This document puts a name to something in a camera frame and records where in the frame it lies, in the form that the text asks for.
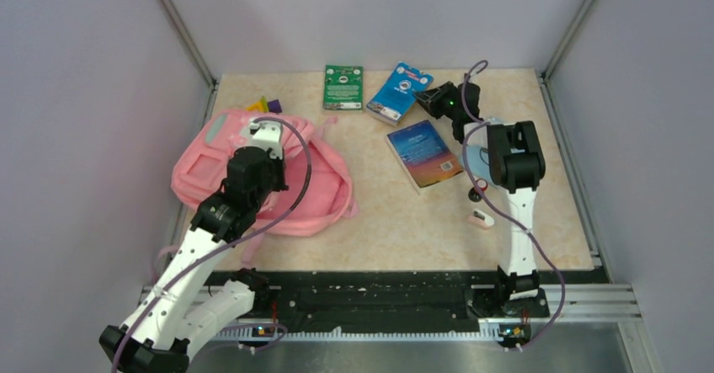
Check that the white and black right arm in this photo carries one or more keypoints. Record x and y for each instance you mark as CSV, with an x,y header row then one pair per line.
x,y
516,167

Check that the blue paperback book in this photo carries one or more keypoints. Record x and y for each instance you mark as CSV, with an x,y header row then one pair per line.
x,y
396,96

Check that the aluminium frame rail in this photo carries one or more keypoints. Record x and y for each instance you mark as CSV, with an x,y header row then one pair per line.
x,y
600,329

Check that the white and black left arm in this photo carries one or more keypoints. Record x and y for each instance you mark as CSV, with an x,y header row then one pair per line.
x,y
161,335

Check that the green paperback book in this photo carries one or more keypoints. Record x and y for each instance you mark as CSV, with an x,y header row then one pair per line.
x,y
343,88

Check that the yellow and purple toy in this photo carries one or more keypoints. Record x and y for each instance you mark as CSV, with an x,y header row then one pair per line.
x,y
264,105

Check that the pink student backpack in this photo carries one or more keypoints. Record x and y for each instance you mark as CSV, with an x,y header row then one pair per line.
x,y
320,189

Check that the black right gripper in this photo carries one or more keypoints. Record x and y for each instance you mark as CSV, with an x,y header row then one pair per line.
x,y
430,99

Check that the pink and white eraser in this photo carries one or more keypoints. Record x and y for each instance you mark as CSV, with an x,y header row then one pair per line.
x,y
481,219

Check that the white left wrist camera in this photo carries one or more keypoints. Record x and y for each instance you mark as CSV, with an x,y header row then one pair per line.
x,y
265,134

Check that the light blue thin booklet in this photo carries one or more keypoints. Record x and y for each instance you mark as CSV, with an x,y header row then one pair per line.
x,y
477,149

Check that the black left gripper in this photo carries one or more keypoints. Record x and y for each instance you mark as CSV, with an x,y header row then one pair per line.
x,y
280,183

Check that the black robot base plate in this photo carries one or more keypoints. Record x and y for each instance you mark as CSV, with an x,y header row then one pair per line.
x,y
388,302

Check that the sunset cover paperback book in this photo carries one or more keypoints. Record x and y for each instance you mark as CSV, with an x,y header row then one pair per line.
x,y
423,155

